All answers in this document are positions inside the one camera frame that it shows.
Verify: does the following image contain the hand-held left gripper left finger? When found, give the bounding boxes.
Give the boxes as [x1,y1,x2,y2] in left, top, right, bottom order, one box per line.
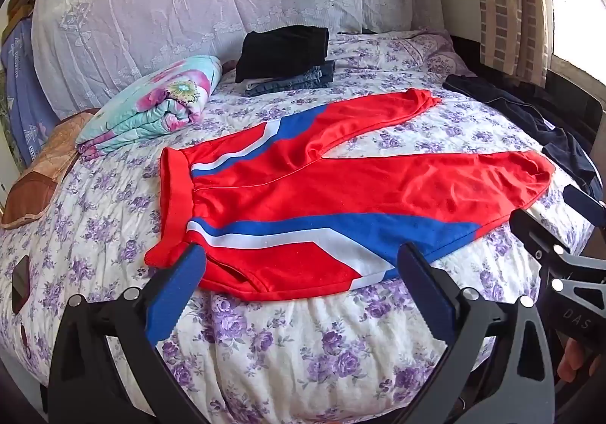
[47,241,209,424]

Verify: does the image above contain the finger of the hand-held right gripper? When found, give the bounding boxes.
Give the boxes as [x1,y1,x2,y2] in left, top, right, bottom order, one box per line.
[509,208,571,264]
[563,185,606,217]

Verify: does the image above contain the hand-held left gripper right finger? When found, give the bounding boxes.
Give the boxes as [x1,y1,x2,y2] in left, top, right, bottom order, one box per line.
[397,241,556,424]

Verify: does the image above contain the red blue white pants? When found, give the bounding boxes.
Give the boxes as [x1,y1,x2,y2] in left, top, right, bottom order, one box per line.
[144,89,556,302]

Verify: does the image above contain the person's right hand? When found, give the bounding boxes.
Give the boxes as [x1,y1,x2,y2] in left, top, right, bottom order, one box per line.
[557,338,594,383]

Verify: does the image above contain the purple floral bed cover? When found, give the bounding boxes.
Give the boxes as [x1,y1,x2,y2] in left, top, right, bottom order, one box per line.
[0,28,597,424]

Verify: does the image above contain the dark navy garment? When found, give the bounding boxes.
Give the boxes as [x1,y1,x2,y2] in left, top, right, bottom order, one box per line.
[442,74,602,197]

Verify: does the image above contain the small dark flat object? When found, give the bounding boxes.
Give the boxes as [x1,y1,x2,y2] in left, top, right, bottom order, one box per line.
[10,256,31,316]

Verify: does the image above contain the brown cushion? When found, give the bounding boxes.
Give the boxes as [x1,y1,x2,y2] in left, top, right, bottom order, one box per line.
[0,109,100,230]

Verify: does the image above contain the folded floral turquoise quilt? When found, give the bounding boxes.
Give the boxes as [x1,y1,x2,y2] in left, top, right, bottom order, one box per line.
[76,55,224,163]

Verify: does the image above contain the beige checked curtain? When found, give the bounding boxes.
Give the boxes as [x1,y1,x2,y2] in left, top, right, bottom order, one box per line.
[473,0,554,88]

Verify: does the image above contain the folded blue jeans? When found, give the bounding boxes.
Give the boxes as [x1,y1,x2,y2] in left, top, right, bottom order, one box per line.
[244,61,336,98]

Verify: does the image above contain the blue patterned cloth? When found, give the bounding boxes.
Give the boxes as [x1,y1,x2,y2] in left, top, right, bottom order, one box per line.
[0,17,60,169]

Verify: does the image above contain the folded black garment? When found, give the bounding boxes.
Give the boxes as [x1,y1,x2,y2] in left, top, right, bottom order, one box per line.
[235,25,330,84]

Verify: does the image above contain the black bed frame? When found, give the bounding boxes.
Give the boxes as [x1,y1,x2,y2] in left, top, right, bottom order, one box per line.
[450,33,606,145]

